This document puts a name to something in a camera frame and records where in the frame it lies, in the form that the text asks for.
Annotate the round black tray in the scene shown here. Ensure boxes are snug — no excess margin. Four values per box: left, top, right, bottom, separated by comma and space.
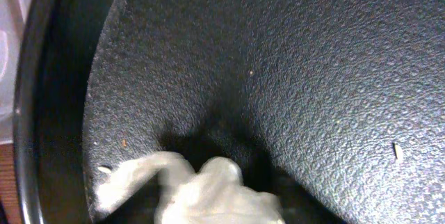
13, 0, 444, 223

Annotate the white tissue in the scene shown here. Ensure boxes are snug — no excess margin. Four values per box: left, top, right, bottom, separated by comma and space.
96, 152, 284, 224

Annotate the clear plastic bin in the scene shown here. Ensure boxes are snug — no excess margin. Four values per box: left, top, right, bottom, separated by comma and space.
0, 0, 31, 145

